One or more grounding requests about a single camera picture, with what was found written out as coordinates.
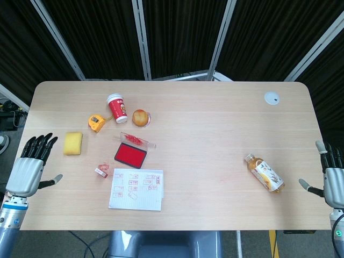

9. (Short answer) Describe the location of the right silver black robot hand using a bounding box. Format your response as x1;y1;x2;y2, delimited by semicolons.
299;140;344;209

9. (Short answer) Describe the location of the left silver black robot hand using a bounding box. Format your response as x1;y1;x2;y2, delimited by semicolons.
5;133;64;198

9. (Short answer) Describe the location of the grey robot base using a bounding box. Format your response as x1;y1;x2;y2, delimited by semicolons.
106;230;224;258

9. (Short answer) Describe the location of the grey shoe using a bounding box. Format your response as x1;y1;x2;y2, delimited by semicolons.
0;135;10;155

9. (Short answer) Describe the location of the yellow sponge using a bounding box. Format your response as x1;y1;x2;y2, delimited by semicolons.
63;131;83;156

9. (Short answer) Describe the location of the yellow tea bottle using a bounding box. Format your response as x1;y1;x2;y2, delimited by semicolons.
243;153;285;194

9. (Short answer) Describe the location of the yellow floor strip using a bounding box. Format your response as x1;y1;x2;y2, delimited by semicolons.
268;230;279;258

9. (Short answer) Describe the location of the yellow tape measure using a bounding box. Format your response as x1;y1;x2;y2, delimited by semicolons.
88;113;112;133

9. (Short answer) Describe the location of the red ink pad black tray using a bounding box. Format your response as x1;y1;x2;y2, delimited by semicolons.
113;142;148;169

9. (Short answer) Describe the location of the white table leg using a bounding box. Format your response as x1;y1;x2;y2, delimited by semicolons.
235;230;243;258

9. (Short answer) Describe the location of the red white paper cup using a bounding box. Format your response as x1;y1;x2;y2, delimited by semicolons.
106;93;128;124

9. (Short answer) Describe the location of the white lined stamped notepad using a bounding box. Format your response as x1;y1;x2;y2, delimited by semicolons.
108;168;164;212

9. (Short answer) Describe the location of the clear ink-stained plastic lid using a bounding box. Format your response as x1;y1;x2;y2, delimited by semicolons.
112;131;157;150

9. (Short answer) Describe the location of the bread bun in wrapper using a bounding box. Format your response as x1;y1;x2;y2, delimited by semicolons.
132;109;152;127

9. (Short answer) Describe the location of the black equipment with cables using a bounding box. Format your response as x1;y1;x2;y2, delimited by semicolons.
0;98;28;132

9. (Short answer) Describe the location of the grey aluminium partition post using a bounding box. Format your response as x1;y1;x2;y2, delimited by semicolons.
30;0;86;81
206;0;237;81
131;0;153;81
284;18;344;82
0;83;30;111

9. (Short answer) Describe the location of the dark floor cable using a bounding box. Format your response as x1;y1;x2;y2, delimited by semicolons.
68;230;110;258

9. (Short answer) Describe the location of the white cable grommet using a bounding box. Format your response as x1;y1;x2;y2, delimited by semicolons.
263;91;280;106

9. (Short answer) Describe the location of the grey floor frame bar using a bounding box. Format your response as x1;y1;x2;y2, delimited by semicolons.
153;70;232;82

